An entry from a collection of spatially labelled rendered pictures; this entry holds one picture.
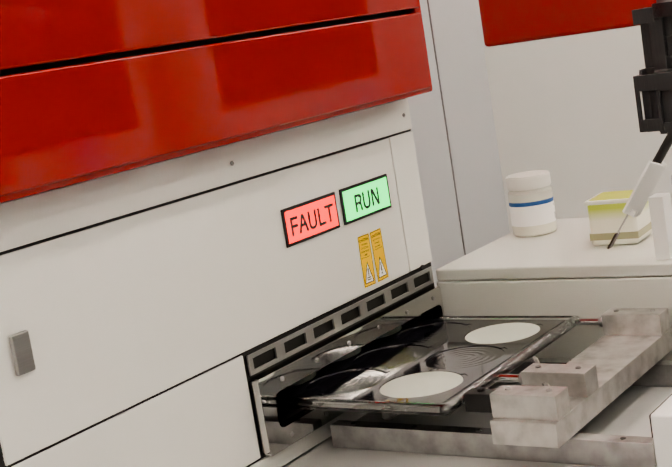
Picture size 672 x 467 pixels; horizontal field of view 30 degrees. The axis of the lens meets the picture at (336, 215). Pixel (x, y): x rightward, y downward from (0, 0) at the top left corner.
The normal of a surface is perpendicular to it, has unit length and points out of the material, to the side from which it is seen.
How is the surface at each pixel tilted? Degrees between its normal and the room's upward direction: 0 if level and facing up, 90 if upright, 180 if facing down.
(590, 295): 90
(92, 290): 90
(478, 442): 90
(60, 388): 90
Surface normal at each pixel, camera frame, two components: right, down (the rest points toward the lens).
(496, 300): -0.55, 0.21
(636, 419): -0.16, -0.98
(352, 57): 0.82, -0.05
